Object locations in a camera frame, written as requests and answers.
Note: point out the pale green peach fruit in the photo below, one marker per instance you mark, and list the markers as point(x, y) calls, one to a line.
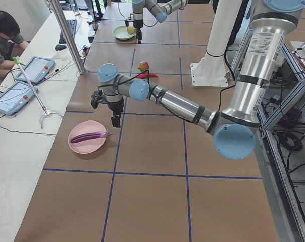
point(131, 30)

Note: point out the reacher grabber tool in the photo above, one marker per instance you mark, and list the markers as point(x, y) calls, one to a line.
point(33, 90)

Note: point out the aluminium frame post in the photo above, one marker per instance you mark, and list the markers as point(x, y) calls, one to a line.
point(62, 22)

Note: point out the seated person dark hair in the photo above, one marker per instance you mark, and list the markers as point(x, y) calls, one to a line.
point(12, 44)

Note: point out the purple eggplant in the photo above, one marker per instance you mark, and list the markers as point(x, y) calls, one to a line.
point(90, 136)

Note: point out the aluminium frame rack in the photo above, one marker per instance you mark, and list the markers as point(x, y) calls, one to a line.
point(282, 138)

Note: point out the red green pomegranate fruit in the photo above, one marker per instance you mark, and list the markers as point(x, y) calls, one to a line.
point(143, 66)

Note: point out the black computer mouse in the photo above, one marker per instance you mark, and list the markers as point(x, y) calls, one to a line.
point(60, 47)

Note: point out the teach pendant tablet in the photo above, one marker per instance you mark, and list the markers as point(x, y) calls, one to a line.
point(37, 68)
point(15, 98)

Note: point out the far teach pendant tablet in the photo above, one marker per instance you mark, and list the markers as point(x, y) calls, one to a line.
point(37, 68)

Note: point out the light pink plate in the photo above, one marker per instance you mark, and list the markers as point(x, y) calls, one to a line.
point(87, 146)

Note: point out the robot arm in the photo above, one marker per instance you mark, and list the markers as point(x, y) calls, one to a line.
point(160, 12)
point(232, 128)

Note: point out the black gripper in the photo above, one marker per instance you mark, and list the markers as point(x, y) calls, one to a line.
point(137, 24)
point(115, 107)

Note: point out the white side table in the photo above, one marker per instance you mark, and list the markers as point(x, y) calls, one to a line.
point(26, 138)

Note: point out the near teach pendant tablet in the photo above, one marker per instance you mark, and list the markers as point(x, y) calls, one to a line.
point(15, 98)

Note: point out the red chili pepper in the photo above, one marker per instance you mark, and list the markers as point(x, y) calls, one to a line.
point(147, 75)

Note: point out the light green plate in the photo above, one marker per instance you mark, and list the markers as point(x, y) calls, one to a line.
point(120, 33)

